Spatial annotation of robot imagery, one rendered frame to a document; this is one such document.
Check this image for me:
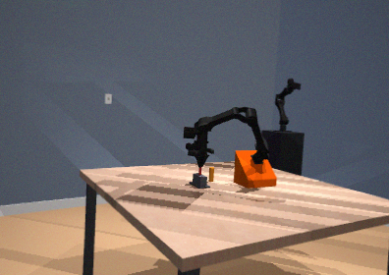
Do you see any brown cylinder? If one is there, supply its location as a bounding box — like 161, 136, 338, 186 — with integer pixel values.
208, 167, 214, 182

